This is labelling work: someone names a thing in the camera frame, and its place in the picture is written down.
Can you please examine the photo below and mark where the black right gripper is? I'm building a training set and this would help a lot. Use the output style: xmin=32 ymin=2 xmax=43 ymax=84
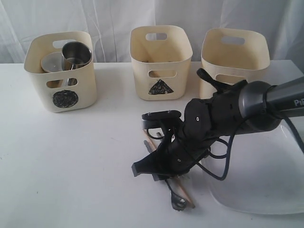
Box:
xmin=131 ymin=80 xmax=249 ymax=181

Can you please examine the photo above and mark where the steel mug with handle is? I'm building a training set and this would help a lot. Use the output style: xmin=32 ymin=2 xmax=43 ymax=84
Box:
xmin=61 ymin=41 xmax=93 ymax=71

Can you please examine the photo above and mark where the wooden chopstick across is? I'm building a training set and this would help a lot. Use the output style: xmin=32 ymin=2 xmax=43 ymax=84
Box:
xmin=149 ymin=71 xmax=164 ymax=78

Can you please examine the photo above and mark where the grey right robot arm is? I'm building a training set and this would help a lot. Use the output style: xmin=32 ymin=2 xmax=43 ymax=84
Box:
xmin=132 ymin=78 xmax=304 ymax=181

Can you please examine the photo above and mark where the wooden chopstick lying lengthwise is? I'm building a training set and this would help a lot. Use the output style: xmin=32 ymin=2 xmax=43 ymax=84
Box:
xmin=143 ymin=130 xmax=195 ymax=209

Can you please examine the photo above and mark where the steel spoon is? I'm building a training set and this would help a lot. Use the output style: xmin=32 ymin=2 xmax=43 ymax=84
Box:
xmin=143 ymin=140 xmax=186 ymax=211

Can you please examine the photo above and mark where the white square plate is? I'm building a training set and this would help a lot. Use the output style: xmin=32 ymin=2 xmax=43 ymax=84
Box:
xmin=204 ymin=122 xmax=304 ymax=215

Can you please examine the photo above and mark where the cream bin with triangle mark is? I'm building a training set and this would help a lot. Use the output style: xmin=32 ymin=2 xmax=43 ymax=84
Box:
xmin=130 ymin=25 xmax=193 ymax=101

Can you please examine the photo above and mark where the cream bin with circle mark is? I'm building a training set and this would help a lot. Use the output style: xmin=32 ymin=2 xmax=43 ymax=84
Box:
xmin=24 ymin=31 xmax=97 ymax=113

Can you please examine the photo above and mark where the cream bin with square mark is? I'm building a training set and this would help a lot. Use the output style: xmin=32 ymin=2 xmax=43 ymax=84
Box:
xmin=201 ymin=28 xmax=270 ymax=84

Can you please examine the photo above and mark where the white backdrop curtain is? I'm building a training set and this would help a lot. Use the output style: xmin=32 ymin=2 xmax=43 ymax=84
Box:
xmin=0 ymin=0 xmax=304 ymax=69

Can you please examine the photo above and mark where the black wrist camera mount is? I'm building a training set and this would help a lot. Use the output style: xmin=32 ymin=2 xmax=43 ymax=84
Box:
xmin=142 ymin=110 xmax=181 ymax=140

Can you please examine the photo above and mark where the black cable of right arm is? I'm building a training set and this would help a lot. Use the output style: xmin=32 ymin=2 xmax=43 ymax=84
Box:
xmin=197 ymin=68 xmax=304 ymax=181

